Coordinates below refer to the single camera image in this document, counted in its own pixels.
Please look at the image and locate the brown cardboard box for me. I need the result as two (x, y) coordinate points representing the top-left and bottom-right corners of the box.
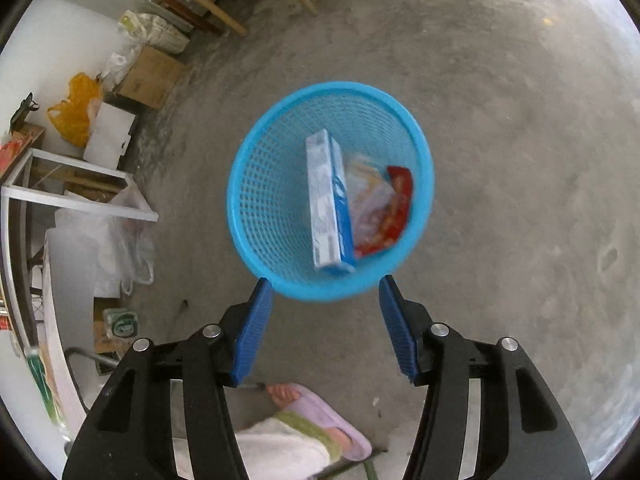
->
(115, 46), (187, 111)

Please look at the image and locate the white table with wooden top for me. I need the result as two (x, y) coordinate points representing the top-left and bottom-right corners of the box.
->
(0, 147), (160, 346)

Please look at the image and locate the lilac slipper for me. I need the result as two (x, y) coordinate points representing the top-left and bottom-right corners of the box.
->
(272, 382), (373, 461)

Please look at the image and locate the white plastic bag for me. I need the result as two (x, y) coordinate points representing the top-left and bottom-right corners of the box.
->
(102, 45), (146, 86)

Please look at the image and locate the floral checked tablecloth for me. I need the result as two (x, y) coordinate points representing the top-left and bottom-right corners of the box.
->
(25, 247), (96, 453)

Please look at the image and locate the white foam box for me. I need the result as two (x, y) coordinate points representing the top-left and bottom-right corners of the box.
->
(82, 102), (137, 170)

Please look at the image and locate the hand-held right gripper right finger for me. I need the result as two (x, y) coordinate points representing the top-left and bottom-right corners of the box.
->
(378, 275), (593, 480)

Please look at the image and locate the yellow plastic bag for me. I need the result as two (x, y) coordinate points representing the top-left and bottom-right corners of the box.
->
(47, 72), (105, 148)

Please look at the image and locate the blue and white carton box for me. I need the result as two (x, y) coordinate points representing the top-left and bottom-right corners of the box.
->
(305, 129), (358, 276)

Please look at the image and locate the red snack bag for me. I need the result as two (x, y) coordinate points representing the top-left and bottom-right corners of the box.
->
(354, 165), (415, 260)

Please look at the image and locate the clear pink snack wrapper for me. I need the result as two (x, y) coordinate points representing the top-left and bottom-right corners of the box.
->
(345, 154), (396, 246)

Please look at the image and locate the green and white packet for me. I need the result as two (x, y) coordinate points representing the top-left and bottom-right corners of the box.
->
(102, 307), (140, 338)

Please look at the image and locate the blue plastic mesh waste basket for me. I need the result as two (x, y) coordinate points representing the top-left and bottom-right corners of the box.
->
(226, 81), (435, 303)

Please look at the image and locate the clear plastic bag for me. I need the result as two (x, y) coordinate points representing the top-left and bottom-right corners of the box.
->
(97, 187), (156, 296)

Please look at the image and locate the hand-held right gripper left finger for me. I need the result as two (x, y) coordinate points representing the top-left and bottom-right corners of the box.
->
(61, 276), (274, 480)

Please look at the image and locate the white and green printed sack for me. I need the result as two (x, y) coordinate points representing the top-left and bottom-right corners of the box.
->
(118, 10), (191, 53)

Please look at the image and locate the person's foot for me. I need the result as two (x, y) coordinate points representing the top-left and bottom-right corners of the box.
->
(266, 383), (303, 407)

